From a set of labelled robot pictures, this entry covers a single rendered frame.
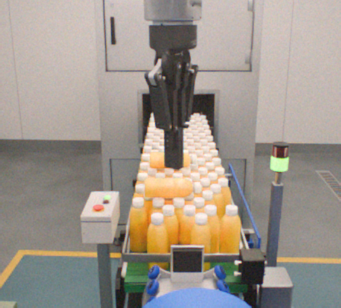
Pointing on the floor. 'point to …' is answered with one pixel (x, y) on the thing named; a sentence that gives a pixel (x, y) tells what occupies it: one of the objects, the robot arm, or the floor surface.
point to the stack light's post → (274, 224)
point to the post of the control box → (104, 275)
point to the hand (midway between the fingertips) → (173, 147)
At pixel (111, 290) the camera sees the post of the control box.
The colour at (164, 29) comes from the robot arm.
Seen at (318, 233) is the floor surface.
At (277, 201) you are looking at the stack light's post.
